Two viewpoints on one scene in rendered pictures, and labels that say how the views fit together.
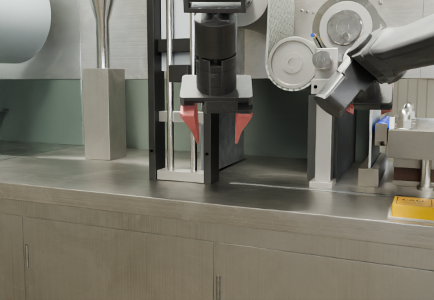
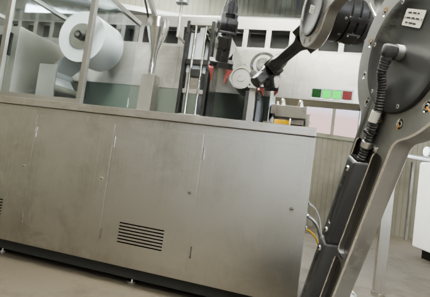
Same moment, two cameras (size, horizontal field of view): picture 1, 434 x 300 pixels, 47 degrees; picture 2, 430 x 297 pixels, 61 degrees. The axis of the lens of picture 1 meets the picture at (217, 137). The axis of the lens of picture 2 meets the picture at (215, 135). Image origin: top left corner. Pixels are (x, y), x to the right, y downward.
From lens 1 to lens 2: 93 cm
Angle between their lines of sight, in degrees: 12
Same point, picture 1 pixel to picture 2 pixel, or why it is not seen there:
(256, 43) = (221, 76)
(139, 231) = (171, 130)
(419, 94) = not seen: hidden behind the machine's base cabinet
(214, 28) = (226, 38)
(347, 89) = (263, 75)
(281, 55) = (236, 73)
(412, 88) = not seen: hidden behind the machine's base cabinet
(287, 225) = (235, 125)
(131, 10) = (163, 54)
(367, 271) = (263, 144)
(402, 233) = (277, 127)
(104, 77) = (152, 78)
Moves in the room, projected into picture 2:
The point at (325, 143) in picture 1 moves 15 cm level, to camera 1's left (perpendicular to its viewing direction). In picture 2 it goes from (251, 108) to (223, 104)
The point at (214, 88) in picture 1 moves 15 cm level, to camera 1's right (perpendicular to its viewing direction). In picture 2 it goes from (221, 59) to (256, 64)
